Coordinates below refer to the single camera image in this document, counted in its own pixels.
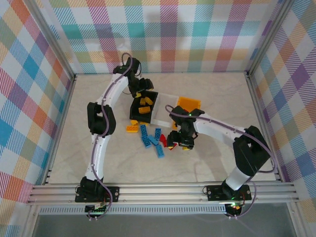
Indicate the red sloped lego brick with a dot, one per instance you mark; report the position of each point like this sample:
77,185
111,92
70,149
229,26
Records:
163,137

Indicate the small circuit board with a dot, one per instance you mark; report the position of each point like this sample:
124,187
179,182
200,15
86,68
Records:
95,209
234,205

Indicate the aluminium side rail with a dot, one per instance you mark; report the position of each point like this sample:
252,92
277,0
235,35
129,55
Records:
60,128
255,98

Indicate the yellow lego brick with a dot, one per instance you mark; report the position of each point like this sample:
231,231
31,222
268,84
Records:
144,110
134,122
132,129
142,101
149,100

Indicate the black plastic container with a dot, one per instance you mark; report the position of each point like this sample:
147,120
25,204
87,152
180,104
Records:
145,118

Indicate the white plastic container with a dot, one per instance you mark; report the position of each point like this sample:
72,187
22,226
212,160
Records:
164,108

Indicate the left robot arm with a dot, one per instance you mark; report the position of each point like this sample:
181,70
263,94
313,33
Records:
102,148

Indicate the orange plastic container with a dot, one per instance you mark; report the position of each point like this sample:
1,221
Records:
188,102

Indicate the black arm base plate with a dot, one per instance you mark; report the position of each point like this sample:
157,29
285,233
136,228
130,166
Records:
113,193
214,192

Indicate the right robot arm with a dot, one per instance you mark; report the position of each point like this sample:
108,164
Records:
214,134

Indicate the blue lego brick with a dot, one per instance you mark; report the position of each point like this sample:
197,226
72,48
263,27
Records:
160,151
153,140
143,131
158,133
146,142

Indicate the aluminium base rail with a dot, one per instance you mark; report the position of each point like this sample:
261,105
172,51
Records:
160,192

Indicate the aluminium frame post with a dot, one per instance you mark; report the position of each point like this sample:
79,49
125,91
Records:
269,37
53,37

